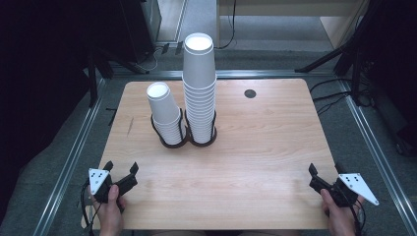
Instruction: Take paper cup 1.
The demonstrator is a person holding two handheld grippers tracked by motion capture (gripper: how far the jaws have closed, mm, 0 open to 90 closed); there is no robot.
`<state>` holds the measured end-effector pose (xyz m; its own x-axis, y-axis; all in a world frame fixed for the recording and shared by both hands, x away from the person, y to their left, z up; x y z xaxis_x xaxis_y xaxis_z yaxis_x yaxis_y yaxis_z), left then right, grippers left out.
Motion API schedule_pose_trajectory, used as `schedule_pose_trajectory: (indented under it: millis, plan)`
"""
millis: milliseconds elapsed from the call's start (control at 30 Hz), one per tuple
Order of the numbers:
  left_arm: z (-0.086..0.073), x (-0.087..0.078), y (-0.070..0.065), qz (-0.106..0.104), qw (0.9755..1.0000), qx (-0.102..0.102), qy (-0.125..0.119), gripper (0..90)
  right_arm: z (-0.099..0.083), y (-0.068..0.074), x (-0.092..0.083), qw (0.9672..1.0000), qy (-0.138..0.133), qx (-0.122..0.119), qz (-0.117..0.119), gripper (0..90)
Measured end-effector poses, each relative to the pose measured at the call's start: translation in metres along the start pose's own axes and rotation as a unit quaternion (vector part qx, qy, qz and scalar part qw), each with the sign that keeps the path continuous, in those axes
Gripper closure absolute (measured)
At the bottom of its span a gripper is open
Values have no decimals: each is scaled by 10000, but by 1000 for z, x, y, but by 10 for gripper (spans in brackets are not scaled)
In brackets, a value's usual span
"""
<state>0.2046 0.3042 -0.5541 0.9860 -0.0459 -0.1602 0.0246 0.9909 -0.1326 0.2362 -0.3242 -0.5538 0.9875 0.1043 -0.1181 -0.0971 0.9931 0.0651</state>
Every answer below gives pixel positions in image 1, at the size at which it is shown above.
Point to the tall stack of white cups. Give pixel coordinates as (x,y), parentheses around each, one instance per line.
(199,98)

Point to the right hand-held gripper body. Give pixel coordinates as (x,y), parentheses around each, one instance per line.
(355,185)

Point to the short stack of white cups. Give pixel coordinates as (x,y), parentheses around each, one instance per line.
(162,108)

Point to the person's left hand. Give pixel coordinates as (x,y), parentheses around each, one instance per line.
(111,216)

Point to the black metal stand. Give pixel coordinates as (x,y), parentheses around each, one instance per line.
(93,82)

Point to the dark round table grommet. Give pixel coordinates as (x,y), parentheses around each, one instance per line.
(250,93)

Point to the black tripod stand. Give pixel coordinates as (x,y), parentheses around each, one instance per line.
(321,59)

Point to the light wooden cabinet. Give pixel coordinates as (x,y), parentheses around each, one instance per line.
(337,28)

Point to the black computer cabinet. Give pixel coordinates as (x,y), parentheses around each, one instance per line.
(141,26)

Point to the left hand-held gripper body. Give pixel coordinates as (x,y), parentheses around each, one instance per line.
(98,178)

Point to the person's right hand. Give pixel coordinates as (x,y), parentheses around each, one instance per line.
(341,219)

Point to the metal floor rail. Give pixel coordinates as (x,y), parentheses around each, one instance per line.
(384,164)
(69,164)
(262,74)

